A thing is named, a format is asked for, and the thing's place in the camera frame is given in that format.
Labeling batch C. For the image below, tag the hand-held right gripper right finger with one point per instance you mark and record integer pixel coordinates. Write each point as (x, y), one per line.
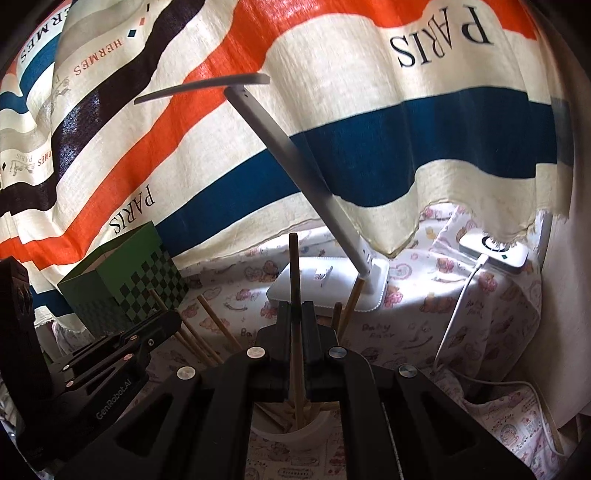
(310, 332)

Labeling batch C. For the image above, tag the white power adapter box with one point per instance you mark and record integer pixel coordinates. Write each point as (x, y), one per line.
(494, 249)

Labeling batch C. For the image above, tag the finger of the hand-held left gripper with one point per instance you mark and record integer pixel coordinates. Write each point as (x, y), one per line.
(120, 367)
(157, 325)

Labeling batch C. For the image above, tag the white desk lamp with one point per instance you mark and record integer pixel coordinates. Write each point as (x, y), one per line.
(286, 152)

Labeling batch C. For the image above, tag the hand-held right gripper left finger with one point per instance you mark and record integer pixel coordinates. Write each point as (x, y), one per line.
(284, 332)

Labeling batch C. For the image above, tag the green checkered box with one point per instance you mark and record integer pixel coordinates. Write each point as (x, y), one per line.
(120, 277)

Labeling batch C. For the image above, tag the wooden chopstick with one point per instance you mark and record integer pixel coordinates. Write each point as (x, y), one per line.
(217, 323)
(196, 346)
(184, 325)
(293, 277)
(354, 295)

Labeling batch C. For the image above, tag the striped curtain cloth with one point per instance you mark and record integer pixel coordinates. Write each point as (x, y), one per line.
(369, 69)

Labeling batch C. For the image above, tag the white plastic cup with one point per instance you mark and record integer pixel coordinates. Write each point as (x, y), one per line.
(295, 436)

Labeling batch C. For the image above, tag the bear print white cloth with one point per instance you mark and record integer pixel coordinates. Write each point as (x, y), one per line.
(415, 332)

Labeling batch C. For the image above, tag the red print tablecloth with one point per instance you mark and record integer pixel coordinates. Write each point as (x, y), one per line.
(503, 429)

